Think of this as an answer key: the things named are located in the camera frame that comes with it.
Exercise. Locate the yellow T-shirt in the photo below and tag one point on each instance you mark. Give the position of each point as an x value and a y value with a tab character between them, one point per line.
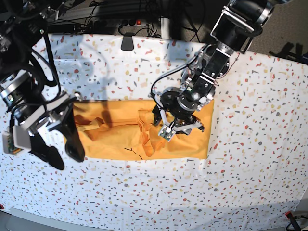
124	130

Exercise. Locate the red-handled clamp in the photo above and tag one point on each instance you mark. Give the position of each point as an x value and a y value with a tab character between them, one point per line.
293	224

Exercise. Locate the terrazzo pattern tablecloth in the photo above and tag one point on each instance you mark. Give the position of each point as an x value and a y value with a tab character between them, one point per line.
257	164

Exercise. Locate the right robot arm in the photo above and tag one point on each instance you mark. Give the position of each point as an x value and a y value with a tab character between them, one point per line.
26	59

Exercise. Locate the aluminium frame post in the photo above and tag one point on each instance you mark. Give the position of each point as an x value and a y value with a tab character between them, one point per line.
165	28

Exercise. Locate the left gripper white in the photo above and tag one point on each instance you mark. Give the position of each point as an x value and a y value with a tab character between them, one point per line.
175	112

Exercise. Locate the black table clamp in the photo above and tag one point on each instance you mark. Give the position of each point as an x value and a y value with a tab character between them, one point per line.
127	42

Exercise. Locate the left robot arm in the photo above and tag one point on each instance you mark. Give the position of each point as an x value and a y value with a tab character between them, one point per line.
239	23

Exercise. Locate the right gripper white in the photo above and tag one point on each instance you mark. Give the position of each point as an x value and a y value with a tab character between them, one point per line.
29	112

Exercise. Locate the black power strip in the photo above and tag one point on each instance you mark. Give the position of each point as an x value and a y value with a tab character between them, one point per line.
118	22

